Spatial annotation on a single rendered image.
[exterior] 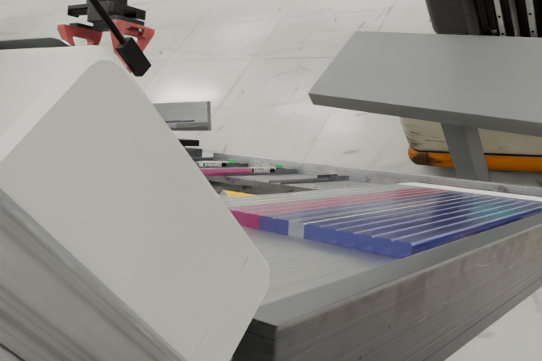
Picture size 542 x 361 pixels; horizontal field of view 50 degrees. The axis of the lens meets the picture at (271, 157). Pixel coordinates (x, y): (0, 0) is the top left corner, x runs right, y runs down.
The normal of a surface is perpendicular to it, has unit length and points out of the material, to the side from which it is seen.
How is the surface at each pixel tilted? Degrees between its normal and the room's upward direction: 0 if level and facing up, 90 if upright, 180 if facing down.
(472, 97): 0
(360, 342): 90
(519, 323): 0
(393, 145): 0
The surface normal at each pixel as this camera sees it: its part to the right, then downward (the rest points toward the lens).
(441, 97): -0.40, -0.67
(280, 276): 0.07, -1.00
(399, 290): 0.80, 0.09
